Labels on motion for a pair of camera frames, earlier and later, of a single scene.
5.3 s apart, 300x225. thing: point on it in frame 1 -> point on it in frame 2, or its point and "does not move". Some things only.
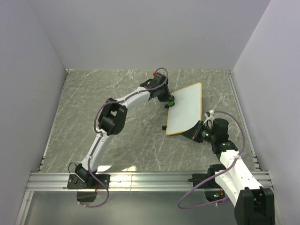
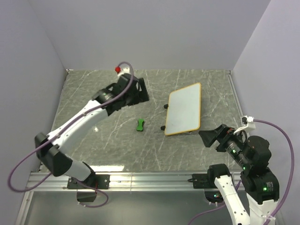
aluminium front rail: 41,182 does not move
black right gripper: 193,133 -> 222,132
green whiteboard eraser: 171,103 -> 140,126
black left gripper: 167,97 -> 143,94
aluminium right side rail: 243,120 does not move
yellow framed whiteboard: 187,110 does not move
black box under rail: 86,196 does not move
